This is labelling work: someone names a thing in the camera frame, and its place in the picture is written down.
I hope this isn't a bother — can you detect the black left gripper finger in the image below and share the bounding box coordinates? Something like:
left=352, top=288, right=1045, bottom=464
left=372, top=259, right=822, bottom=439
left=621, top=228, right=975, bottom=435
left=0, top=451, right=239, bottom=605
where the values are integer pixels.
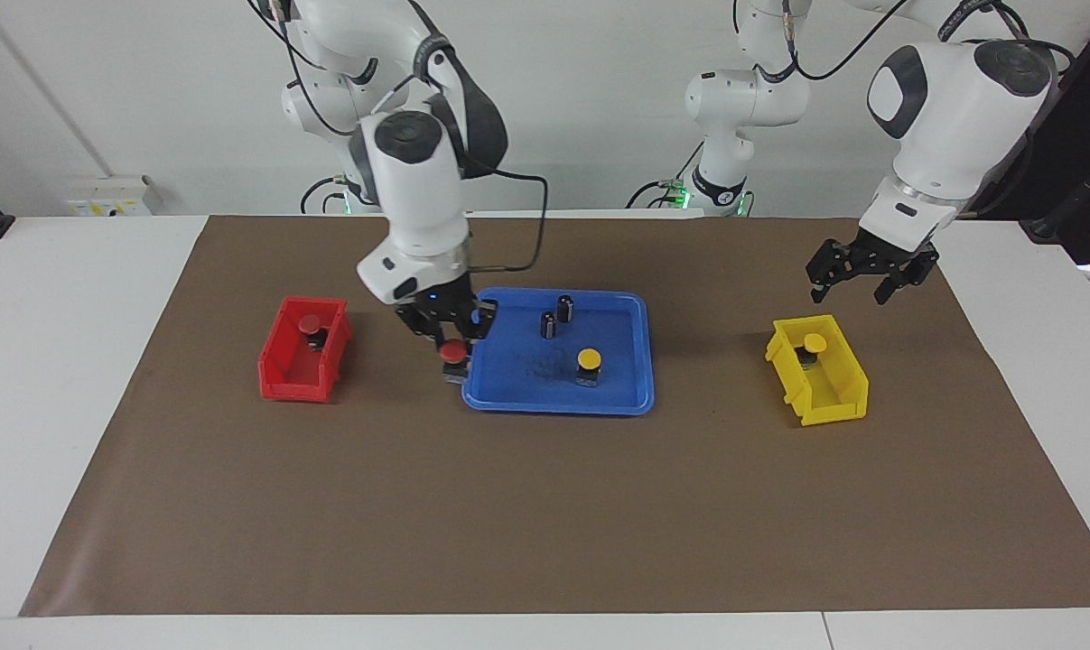
left=806, top=242, right=851, bottom=303
left=874, top=253, right=940, bottom=305

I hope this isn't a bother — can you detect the blue plastic tray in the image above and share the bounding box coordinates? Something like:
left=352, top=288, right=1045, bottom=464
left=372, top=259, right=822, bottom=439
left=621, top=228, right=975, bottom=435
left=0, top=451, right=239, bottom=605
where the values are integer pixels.
left=461, top=287, right=656, bottom=416

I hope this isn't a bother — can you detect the yellow plastic bin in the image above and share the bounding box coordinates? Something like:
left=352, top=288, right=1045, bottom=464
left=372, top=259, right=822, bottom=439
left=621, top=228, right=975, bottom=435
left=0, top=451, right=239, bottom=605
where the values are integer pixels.
left=765, top=314, right=870, bottom=427

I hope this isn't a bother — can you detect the red plastic bin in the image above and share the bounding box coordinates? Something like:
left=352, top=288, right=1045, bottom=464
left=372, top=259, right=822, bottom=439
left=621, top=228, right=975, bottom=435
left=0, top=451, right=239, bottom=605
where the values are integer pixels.
left=257, top=296, right=354, bottom=403

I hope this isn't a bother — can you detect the brown table mat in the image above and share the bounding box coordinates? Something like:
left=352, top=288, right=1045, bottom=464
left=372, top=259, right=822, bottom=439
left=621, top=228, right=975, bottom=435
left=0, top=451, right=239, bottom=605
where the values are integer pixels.
left=19, top=215, right=1090, bottom=618

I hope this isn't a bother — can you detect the dark equipment beside table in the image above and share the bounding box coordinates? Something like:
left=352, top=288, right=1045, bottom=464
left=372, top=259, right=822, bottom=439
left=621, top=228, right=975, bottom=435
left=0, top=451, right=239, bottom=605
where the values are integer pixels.
left=987, top=0, right=1090, bottom=265

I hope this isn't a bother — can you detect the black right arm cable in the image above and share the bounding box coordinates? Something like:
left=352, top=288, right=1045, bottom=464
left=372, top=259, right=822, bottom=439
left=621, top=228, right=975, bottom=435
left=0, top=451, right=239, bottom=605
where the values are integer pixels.
left=459, top=167, right=548, bottom=274

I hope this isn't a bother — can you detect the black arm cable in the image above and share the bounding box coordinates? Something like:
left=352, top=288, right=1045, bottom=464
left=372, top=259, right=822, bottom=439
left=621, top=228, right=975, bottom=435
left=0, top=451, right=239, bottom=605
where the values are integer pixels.
left=779, top=0, right=1078, bottom=82
left=459, top=167, right=548, bottom=274

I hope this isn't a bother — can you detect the black base cable bundle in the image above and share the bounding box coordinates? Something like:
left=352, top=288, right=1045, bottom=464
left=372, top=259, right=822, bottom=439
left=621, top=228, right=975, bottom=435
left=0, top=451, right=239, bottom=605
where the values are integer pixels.
left=626, top=144, right=753, bottom=218
left=301, top=176, right=369, bottom=216

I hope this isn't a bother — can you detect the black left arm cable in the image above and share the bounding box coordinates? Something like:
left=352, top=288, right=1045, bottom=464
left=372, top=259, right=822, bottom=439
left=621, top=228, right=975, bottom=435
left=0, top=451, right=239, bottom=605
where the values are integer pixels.
left=779, top=0, right=1078, bottom=82

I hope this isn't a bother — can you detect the white wall socket box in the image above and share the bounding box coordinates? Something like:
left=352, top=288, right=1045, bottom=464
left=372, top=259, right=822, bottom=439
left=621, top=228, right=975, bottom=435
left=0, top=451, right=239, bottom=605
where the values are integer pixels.
left=64, top=176, right=162, bottom=218

